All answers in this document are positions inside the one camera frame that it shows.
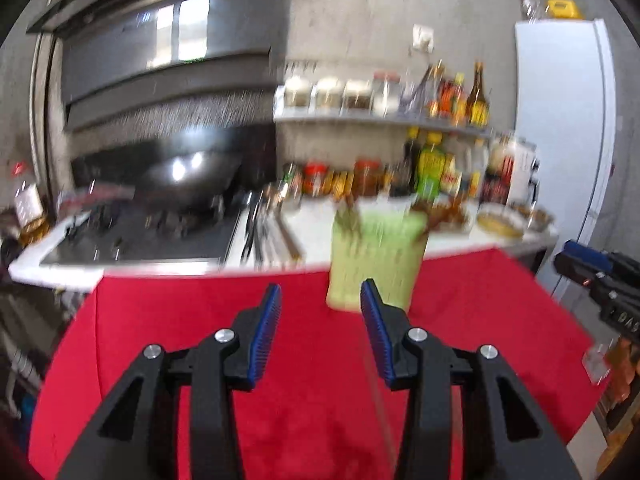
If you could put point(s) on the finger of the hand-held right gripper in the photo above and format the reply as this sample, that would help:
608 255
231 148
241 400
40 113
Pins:
575 270
585 251

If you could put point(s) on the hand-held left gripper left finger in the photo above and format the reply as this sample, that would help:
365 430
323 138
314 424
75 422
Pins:
262 340

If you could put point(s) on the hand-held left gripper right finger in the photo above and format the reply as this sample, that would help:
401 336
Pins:
377 340

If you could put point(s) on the green plastic utensil holder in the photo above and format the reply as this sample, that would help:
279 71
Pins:
380 250

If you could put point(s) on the row of wooden chopsticks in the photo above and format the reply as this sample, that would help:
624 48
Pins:
350 215

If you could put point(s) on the clear glass with utensils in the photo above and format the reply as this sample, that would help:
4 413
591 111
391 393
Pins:
417 92

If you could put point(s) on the steel bowl with food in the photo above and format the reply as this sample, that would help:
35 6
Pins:
537 216

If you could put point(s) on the clear tablecloth clip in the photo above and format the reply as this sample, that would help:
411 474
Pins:
596 364

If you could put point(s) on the yellow rimmed bowl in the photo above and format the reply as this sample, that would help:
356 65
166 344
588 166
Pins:
500 224

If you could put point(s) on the red tablecloth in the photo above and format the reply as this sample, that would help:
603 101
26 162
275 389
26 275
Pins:
310 420

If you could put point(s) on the white kitchen appliance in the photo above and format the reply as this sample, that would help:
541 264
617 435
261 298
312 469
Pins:
526 170

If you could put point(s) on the bundle of metal chopsticks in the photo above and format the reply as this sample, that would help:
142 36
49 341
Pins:
285 237

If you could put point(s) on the large dark sauce jug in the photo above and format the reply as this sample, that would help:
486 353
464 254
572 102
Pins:
499 175

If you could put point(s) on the white refrigerator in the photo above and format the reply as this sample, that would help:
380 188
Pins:
565 135

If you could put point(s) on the plate of food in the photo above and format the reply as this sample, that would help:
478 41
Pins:
447 215

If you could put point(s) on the small steel bowl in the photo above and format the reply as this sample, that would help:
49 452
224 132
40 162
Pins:
282 197

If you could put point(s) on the large dark vinegar jug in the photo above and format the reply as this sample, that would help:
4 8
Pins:
457 175

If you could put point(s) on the black gas stove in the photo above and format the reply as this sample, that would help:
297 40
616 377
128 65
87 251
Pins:
150 240

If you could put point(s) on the dark sauce packet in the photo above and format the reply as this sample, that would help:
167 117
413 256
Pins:
395 182

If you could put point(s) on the small yellow label jar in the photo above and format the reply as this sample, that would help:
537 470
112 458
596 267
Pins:
339 185

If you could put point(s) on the orange sauce jar red lid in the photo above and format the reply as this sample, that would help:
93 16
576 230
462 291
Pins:
366 179

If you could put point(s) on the green label jar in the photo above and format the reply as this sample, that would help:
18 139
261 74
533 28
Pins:
292 179

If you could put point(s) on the red chili sauce jar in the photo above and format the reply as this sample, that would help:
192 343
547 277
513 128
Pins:
315 180

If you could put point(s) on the green bottle yellow cap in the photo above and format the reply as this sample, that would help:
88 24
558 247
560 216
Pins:
431 170

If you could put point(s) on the dark soy sauce bottle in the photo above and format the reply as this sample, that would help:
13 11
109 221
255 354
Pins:
411 160

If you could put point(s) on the brown bottle yellow label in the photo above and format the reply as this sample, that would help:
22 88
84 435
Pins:
477 102

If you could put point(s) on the steel wok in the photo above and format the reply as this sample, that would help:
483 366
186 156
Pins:
190 170

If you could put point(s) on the orange label bottle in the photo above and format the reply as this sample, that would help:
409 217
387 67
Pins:
454 102

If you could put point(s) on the slim sauce bottle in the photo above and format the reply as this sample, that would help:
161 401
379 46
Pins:
436 92

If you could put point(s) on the yellow box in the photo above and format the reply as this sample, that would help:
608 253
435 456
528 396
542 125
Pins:
562 10

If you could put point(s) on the white lid spice jar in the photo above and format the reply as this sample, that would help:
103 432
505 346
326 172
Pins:
298 92
357 95
329 94

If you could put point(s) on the red lid glass jar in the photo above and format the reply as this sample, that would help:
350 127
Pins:
386 94

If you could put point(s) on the clear glass bottle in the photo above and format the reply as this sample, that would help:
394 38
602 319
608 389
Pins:
530 6

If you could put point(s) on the clear cooking oil bottle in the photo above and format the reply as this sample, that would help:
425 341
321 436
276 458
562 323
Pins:
30 205

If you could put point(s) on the steel range hood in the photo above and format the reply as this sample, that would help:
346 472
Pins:
150 60

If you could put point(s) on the white wall shelf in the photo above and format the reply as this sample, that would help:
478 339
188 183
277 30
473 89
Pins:
380 122

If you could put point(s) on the white wall socket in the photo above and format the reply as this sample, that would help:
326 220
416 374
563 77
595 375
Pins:
423 39

